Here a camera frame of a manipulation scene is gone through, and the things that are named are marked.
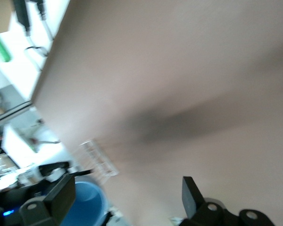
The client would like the black hanging cable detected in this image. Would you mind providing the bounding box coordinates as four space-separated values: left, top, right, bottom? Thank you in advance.
34 0 55 40
12 0 49 57

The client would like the white wire cup rack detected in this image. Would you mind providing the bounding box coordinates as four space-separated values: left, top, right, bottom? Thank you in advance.
78 138 120 178

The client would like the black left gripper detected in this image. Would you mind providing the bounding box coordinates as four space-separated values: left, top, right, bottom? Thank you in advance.
0 168 94 210

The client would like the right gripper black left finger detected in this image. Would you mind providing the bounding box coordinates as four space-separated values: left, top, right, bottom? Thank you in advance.
18 174 76 226

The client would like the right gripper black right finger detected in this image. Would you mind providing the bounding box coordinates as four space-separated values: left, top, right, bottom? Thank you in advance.
181 176 227 220

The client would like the light blue plastic cup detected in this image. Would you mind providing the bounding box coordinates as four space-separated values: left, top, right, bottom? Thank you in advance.
58 180 108 226

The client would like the brown cardboard box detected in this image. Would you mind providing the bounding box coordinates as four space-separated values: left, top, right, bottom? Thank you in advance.
0 0 14 34

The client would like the green bar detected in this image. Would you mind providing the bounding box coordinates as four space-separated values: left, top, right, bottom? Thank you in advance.
0 32 12 63

